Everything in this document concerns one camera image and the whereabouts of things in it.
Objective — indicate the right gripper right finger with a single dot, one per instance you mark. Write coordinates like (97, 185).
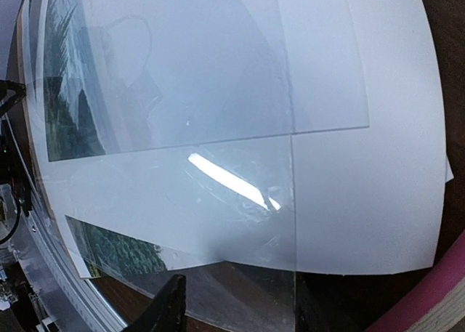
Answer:
(310, 315)

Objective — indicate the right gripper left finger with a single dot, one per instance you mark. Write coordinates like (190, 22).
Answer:
(166, 312)

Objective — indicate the pink wooden picture frame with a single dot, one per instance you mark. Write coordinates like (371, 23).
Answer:
(436, 303)

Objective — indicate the clear acrylic sheet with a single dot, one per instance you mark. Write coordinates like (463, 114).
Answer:
(205, 106)

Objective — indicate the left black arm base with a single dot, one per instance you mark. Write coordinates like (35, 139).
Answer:
(13, 93)

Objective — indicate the white photo mat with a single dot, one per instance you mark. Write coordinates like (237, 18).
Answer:
(377, 193)

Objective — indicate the landscape photo print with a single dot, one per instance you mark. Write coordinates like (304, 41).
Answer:
(69, 90)

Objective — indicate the brown backing board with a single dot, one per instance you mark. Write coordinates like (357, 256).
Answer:
(30, 33)

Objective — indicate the front aluminium rail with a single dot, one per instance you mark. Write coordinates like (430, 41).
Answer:
(72, 303)

